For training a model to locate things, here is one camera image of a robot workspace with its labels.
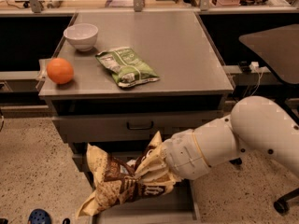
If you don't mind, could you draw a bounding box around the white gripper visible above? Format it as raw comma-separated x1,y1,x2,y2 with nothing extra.
135,129,210,187

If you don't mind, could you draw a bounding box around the brown chip bag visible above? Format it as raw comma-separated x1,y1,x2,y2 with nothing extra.
76,132,175,217

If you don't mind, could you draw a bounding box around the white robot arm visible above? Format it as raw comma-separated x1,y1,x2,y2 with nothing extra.
135,96,299,186

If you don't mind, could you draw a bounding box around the grey bottom drawer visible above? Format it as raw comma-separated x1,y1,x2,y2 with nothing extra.
85,168,202,224

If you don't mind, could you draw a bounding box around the grey top drawer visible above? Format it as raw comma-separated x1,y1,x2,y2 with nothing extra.
53,95,223,143

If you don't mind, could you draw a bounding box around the grey drawer cabinet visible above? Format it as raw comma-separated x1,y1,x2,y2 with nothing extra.
37,10,235,224

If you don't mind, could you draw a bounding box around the green chip bag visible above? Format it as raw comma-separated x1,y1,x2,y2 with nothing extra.
95,47,160,88

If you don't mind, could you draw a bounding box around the black office chair base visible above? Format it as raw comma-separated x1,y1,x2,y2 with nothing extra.
274,189,299,215

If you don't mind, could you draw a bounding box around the white power adapter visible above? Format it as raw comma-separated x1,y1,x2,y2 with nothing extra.
249,62,259,72

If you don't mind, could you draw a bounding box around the orange ball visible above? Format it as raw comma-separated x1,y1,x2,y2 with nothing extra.
46,58,74,84

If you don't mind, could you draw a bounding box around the white bowl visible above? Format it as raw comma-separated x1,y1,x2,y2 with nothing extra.
64,23,98,51

